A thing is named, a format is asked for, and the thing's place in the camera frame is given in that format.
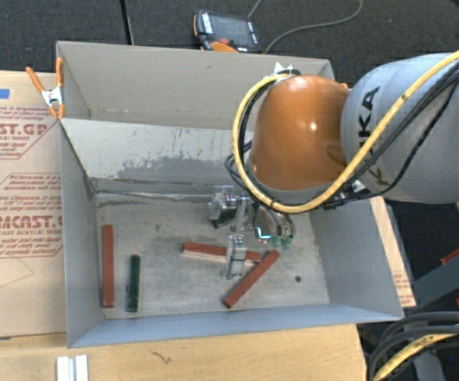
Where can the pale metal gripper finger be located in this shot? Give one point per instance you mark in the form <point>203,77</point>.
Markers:
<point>222,201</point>
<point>235,256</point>

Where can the grey metal bin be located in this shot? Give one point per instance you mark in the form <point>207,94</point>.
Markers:
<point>182,284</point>

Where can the brown cardboard board red print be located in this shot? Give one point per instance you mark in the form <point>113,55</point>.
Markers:
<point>23,284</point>

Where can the red-brown flat block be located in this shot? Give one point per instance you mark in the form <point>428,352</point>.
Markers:
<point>108,266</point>
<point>203,248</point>
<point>253,278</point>

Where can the dark green flat block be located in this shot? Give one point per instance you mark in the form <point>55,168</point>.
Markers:
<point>133,284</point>
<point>224,220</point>

